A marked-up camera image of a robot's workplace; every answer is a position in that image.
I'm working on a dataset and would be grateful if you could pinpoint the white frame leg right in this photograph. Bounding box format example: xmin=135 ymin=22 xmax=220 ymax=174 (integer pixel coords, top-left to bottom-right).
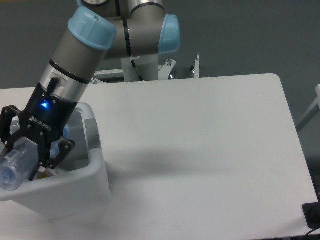
xmin=295 ymin=84 xmax=320 ymax=133

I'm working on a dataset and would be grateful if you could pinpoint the white metal mounting frame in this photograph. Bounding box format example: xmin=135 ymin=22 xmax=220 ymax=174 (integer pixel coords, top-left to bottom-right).
xmin=91 ymin=53 xmax=203 ymax=85

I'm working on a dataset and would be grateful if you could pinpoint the white plastic wrapper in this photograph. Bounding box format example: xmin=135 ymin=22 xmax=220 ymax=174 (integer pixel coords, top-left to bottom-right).
xmin=44 ymin=168 xmax=63 ymax=177

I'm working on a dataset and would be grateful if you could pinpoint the clear plastic water bottle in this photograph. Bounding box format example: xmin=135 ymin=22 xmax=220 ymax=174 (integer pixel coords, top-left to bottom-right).
xmin=0 ymin=124 xmax=72 ymax=192

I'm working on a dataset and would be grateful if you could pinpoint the black device at edge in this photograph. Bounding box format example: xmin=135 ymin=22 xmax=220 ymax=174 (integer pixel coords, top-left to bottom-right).
xmin=302 ymin=202 xmax=320 ymax=229

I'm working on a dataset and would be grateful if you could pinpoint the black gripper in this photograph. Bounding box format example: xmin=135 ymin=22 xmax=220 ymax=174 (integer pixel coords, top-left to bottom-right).
xmin=0 ymin=82 xmax=77 ymax=182

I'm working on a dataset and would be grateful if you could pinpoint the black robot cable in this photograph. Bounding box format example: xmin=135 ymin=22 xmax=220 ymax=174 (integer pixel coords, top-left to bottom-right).
xmin=130 ymin=56 xmax=145 ymax=82

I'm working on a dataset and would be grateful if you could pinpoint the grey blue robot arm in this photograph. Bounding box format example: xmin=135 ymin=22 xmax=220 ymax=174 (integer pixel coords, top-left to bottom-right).
xmin=0 ymin=0 xmax=181 ymax=181

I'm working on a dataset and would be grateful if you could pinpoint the white plastic trash can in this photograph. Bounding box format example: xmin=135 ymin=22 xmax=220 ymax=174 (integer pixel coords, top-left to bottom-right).
xmin=0 ymin=102 xmax=112 ymax=219

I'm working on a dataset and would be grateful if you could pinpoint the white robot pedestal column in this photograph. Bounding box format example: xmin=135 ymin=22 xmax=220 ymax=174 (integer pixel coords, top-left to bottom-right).
xmin=121 ymin=54 xmax=159 ymax=82

